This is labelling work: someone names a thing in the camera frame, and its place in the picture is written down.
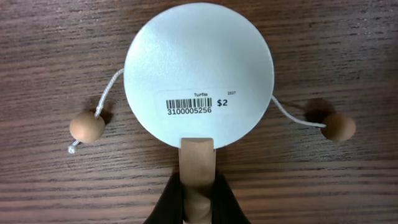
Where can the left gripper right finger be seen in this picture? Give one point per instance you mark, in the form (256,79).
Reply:
(225,207)

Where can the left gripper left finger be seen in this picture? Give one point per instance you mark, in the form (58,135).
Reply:
(169,208)

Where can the white wooden pellet drum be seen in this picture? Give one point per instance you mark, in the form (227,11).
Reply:
(198,77)

